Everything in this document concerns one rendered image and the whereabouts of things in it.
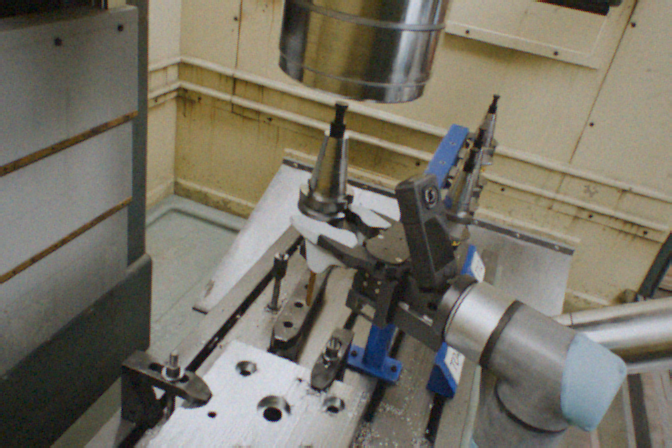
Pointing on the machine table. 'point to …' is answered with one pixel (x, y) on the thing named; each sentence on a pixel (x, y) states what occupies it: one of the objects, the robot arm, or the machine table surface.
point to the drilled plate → (231, 389)
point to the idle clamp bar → (286, 342)
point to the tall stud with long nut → (278, 278)
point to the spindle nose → (363, 47)
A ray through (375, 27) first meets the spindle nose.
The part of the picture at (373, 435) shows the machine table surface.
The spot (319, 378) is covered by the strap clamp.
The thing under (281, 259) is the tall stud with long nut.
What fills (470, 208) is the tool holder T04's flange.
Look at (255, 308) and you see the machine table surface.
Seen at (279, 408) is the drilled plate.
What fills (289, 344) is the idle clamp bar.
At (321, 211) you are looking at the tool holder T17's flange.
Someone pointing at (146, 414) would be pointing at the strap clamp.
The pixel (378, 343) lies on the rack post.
